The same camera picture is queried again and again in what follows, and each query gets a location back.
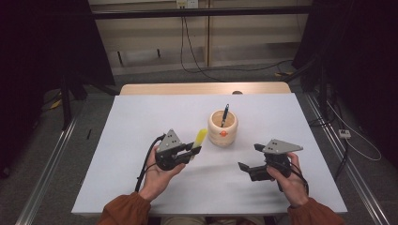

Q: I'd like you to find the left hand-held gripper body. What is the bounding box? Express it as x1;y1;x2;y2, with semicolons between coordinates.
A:
155;128;192;172

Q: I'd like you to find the metal floor rail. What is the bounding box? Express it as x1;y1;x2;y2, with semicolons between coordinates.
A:
304;93;392;225
14;116;80;225

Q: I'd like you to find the white power strip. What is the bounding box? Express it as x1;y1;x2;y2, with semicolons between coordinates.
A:
338;127;352;140

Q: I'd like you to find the white table mat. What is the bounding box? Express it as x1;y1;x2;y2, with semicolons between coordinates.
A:
70;92;348;217

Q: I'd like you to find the black floor cable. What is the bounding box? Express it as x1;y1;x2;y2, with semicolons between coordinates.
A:
332;137;350;181

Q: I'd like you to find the ribbed wooden pen holder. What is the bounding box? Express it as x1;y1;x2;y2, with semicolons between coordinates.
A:
207;109;239;148

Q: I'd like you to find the black hanging cable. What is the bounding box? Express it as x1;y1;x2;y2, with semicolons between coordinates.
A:
183;14;294;72
179;14;225;83

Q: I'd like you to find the black stand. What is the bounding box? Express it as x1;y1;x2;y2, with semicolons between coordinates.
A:
58;69;122;132
283;55;333;122

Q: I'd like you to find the hand-held gripper black cable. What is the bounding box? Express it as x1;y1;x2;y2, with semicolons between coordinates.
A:
288;161;311;197
133;133;167;193

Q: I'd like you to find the right hand-held gripper black cable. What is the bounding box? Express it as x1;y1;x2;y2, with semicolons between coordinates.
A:
288;161;311;197

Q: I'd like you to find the white wall socket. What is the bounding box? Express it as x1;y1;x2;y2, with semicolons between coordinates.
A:
176;0;200;9

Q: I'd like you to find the person's right hand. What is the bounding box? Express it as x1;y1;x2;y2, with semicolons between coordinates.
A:
266;152;311;209

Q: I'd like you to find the light wooden cabinet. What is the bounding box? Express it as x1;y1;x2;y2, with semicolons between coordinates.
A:
87;0;314;76

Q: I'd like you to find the black horizontal bar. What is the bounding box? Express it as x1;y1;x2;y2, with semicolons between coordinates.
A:
91;5;314;21

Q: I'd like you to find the left hand-held gripper black cable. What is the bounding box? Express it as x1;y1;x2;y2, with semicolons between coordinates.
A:
133;133;167;193

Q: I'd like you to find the person's left hand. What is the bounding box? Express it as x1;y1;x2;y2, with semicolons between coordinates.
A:
138;146;188;203

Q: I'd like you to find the black curtain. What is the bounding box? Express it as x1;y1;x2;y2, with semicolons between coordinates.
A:
292;0;398;164
0;0;116;176

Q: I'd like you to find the yellow highlighter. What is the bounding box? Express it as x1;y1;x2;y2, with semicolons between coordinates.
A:
190;127;209;162

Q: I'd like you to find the white floor cable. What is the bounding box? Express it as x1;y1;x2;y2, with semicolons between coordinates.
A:
325;99;383;163

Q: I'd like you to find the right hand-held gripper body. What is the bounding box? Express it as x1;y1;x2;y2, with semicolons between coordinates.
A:
250;138;304;193

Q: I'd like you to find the blue pen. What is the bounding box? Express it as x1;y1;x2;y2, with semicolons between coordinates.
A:
220;103;231;128

